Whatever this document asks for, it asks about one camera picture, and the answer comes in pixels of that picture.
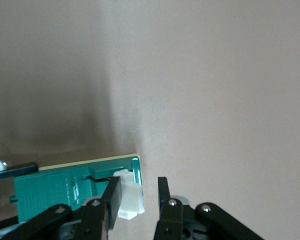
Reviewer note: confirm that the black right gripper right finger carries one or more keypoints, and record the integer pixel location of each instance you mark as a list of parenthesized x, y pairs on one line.
[(165, 200)]

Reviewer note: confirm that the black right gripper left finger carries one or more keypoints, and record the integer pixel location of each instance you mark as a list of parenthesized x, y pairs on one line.
[(113, 197)]

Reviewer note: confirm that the green terminal block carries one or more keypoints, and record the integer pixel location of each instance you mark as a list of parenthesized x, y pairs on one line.
[(45, 190)]

